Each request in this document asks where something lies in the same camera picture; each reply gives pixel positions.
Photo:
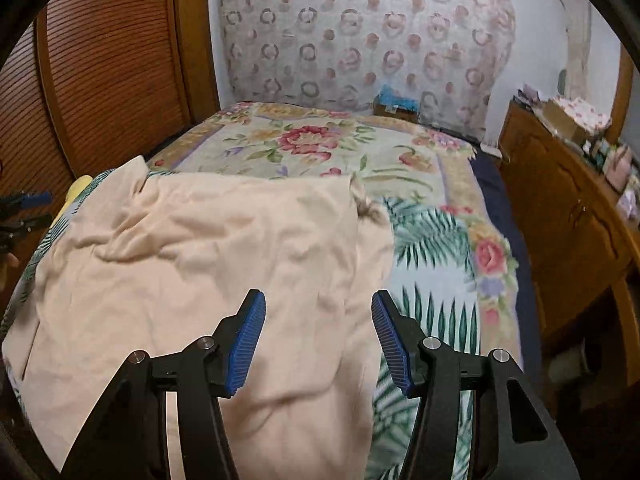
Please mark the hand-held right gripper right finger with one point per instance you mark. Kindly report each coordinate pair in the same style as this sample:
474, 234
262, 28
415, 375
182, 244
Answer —
392, 345

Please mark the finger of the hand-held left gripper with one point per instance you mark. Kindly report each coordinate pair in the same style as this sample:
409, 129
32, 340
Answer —
32, 199
30, 224

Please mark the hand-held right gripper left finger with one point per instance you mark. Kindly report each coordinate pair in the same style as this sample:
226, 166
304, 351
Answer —
247, 340

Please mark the peach printed t-shirt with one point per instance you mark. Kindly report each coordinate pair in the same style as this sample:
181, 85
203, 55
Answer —
225, 240

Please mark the palm leaf print blanket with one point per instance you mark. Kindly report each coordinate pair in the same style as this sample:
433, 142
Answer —
430, 240

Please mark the wooden louvered wardrobe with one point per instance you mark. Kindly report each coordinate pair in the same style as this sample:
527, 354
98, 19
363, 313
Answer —
110, 60

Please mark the navy bed sheet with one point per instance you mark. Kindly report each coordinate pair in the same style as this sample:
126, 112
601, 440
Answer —
505, 220

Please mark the white power strip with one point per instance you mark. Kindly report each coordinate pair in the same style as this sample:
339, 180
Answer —
490, 149

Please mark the wooden sideboard cabinet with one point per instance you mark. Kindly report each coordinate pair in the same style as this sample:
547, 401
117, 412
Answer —
565, 200

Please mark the box of blue items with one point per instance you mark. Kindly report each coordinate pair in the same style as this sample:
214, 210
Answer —
395, 102

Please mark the lavender tissue pack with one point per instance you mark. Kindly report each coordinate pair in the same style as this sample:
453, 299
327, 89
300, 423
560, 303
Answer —
629, 205

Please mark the cardboard box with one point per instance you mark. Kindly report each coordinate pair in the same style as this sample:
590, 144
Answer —
555, 120

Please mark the pink floral cloth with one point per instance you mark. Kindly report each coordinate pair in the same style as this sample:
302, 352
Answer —
587, 112

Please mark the circle pattern sheer curtain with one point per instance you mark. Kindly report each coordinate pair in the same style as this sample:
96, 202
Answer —
360, 35

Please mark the beige tied side curtain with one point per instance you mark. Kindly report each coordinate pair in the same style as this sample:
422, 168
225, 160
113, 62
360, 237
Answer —
577, 35

